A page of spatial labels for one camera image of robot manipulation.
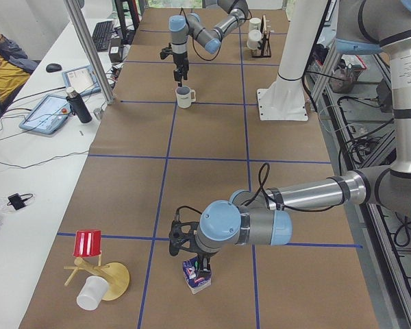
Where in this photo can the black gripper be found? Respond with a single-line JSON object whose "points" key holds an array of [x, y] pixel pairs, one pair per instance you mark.
{"points": [[181, 63], [203, 257]]}

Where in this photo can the blue white milk carton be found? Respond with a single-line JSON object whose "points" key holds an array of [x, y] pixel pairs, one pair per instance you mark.
{"points": [[195, 282]]}

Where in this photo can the white ribbed mug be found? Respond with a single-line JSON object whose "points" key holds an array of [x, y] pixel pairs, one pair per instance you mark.
{"points": [[185, 96]]}

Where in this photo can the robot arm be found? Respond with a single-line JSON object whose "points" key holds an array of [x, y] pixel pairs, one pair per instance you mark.
{"points": [[189, 25], [264, 217]]}

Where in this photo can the wooden cup tree stand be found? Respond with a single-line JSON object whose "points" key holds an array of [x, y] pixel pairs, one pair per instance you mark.
{"points": [[116, 274]]}

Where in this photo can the white plastic cup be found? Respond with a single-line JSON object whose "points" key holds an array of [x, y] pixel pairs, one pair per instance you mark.
{"points": [[92, 292]]}

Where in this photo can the red plastic cup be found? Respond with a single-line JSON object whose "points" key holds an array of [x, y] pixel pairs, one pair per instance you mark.
{"points": [[87, 243]]}

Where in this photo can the white mug on rack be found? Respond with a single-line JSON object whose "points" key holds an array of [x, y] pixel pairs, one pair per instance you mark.
{"points": [[255, 24], [253, 39]]}

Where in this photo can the black keyboard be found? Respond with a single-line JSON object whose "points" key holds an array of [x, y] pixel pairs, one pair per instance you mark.
{"points": [[102, 35]]}

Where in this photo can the teach pendant far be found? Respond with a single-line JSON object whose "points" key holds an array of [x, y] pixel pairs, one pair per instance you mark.
{"points": [[82, 79]]}

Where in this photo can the teach pendant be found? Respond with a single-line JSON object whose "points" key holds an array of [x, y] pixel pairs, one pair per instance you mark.
{"points": [[82, 79], [48, 115]]}

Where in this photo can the black water bottle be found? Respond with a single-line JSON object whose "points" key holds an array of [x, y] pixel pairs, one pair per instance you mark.
{"points": [[77, 105]]}

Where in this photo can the black computer mouse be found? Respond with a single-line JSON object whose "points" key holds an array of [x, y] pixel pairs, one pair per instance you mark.
{"points": [[53, 67]]}

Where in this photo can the teach pendant near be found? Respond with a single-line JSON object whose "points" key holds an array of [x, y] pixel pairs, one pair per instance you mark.
{"points": [[48, 115]]}

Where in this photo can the seated person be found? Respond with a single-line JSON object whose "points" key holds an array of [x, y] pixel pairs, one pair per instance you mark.
{"points": [[15, 70]]}

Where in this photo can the small black adapter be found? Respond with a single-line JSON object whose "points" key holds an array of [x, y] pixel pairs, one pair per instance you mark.
{"points": [[18, 201]]}

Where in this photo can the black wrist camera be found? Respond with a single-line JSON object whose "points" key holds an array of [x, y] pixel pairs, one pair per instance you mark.
{"points": [[166, 52], [182, 237]]}

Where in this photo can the black wire mug rack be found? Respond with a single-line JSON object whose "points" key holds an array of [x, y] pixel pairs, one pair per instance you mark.
{"points": [[264, 49]]}

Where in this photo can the aluminium frame post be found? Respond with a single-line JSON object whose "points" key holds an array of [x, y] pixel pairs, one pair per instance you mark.
{"points": [[83, 34]]}

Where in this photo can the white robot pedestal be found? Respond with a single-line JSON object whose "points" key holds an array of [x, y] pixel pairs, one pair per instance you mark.
{"points": [[284, 99]]}

